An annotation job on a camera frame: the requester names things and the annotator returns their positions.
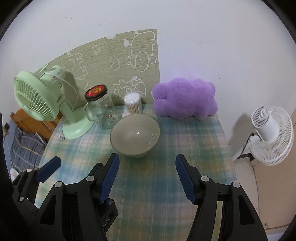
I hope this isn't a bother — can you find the plaid tablecloth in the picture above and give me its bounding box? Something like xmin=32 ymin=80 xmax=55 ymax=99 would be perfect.
xmin=35 ymin=115 xmax=236 ymax=240

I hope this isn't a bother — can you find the white standing fan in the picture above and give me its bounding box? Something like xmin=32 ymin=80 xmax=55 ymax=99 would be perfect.
xmin=232 ymin=105 xmax=295 ymax=167

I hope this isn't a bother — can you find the green desk fan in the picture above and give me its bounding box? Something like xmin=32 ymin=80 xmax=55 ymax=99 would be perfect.
xmin=14 ymin=65 xmax=94 ymax=140

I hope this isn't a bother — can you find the purple plush pillow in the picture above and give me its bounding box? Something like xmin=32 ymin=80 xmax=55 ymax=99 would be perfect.
xmin=152 ymin=78 xmax=218 ymax=121

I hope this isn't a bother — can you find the large grey ceramic bowl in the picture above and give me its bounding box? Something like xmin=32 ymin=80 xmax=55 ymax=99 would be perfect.
xmin=110 ymin=114 xmax=161 ymax=158

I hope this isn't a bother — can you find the white plastic bag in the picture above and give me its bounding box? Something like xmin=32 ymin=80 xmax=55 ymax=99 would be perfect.
xmin=10 ymin=168 xmax=19 ymax=182

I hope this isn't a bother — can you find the grey plaid bedding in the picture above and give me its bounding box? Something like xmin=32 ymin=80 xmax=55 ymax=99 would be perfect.
xmin=4 ymin=128 xmax=47 ymax=173

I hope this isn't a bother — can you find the glass mason jar mug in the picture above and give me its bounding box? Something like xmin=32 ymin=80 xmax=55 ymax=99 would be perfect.
xmin=83 ymin=84 xmax=119 ymax=130

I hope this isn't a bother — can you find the green cartoon wall mat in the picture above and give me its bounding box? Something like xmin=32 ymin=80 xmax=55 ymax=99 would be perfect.
xmin=36 ymin=29 xmax=160 ymax=108

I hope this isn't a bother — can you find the cotton swab container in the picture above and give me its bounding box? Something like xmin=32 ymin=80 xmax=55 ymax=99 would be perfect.
xmin=123 ymin=92 xmax=143 ymax=114

